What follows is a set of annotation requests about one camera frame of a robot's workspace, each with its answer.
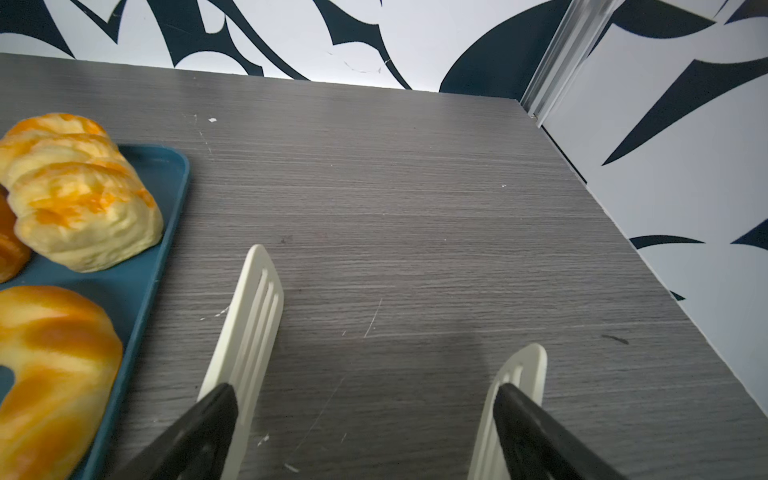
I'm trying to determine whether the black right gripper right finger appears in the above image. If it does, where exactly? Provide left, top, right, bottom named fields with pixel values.
left=493, top=383, right=624, bottom=480

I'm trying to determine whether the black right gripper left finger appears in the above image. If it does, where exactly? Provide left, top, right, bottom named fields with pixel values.
left=111, top=383, right=239, bottom=480

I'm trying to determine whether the orange triangular pastry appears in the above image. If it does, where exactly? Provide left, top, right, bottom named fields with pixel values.
left=0, top=188, right=31, bottom=283

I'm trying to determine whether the small braided bread roll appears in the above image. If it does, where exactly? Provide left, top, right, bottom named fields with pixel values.
left=1, top=113, right=164, bottom=273

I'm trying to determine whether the teal rectangular tray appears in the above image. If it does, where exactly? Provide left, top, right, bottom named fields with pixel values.
left=1, top=144, right=190, bottom=479

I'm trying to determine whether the ring-shaped bread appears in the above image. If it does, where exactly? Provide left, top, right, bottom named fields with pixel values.
left=1, top=286, right=123, bottom=479

